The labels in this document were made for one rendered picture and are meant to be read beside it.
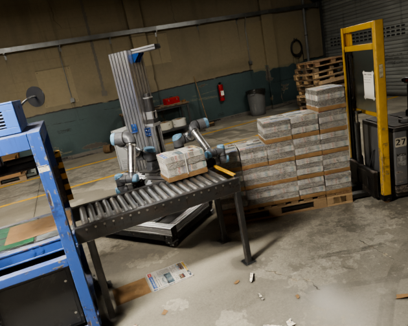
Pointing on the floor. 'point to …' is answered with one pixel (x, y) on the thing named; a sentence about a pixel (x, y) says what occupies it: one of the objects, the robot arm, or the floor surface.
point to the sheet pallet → (6, 175)
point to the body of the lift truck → (397, 151)
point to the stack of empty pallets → (315, 74)
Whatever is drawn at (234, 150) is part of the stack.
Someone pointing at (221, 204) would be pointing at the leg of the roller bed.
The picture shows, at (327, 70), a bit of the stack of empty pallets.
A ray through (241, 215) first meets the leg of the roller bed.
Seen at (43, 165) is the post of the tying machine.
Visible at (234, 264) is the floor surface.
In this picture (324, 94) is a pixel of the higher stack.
